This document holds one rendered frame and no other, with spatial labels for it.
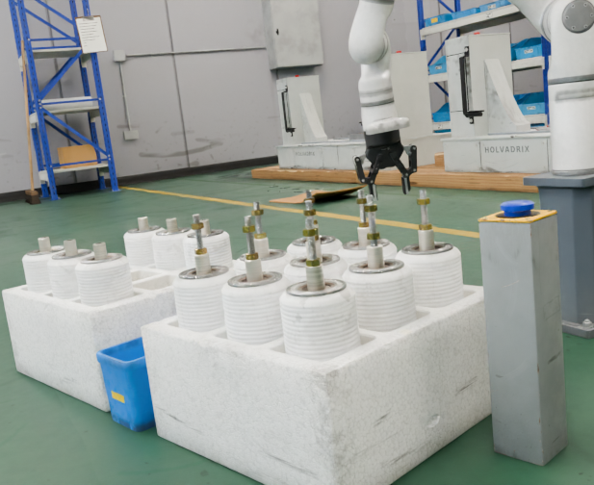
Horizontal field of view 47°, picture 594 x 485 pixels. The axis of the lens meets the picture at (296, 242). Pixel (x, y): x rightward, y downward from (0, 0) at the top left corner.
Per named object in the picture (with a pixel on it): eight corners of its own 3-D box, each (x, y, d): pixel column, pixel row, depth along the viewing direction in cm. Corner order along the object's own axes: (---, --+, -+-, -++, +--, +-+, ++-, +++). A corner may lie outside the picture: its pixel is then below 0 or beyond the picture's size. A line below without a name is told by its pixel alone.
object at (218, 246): (220, 310, 151) (210, 229, 148) (248, 315, 144) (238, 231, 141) (185, 321, 145) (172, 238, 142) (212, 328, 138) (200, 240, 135)
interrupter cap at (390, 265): (352, 278, 90) (351, 273, 90) (346, 267, 98) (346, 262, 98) (409, 271, 90) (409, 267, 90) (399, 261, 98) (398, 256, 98)
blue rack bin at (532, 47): (550, 58, 698) (549, 36, 695) (581, 52, 665) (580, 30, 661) (513, 61, 676) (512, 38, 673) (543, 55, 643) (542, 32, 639)
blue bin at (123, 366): (242, 364, 136) (234, 305, 134) (278, 374, 128) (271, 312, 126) (103, 420, 117) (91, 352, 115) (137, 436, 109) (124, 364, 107)
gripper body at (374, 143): (395, 118, 150) (400, 160, 153) (357, 125, 149) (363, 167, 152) (404, 122, 143) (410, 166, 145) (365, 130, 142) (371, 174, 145)
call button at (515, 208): (510, 215, 88) (510, 199, 88) (540, 216, 86) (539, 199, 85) (495, 220, 86) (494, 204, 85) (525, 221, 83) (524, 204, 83)
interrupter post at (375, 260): (369, 272, 93) (367, 248, 92) (366, 268, 95) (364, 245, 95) (386, 269, 93) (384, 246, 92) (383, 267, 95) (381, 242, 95)
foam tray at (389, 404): (326, 358, 134) (317, 268, 131) (510, 401, 106) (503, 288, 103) (156, 436, 108) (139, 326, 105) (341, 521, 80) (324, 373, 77)
